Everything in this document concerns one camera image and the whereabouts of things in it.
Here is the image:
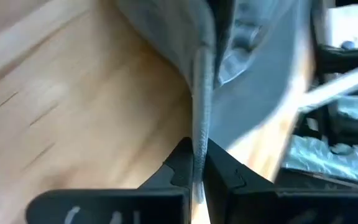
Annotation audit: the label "black aluminium table frame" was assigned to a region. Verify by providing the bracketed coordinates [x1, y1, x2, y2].
[314, 42, 358, 75]

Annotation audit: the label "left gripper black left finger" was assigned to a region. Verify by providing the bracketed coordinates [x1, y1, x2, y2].
[25, 136, 194, 224]

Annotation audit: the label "grey denim baseball cap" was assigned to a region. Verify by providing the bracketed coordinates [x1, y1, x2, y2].
[115, 0, 315, 205]

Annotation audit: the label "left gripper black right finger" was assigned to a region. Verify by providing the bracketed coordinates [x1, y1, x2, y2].
[203, 138, 358, 224]

